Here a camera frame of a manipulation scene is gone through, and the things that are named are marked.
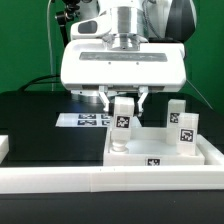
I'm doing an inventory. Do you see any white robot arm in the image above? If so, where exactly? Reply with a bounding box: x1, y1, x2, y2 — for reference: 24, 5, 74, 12
60, 0, 196, 116

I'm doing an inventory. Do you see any black cable bundle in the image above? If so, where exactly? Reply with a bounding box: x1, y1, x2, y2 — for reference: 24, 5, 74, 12
18, 73, 64, 93

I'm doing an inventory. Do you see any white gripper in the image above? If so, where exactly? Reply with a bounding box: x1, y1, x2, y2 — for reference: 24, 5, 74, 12
61, 41, 186, 117

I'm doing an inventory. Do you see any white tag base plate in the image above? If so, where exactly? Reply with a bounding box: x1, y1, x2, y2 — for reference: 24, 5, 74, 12
56, 113, 111, 127

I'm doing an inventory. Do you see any white square tabletop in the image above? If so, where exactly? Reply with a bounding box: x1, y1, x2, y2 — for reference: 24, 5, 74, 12
103, 127, 205, 166

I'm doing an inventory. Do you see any white obstacle fence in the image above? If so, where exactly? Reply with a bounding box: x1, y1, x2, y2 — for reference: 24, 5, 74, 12
0, 137, 224, 194

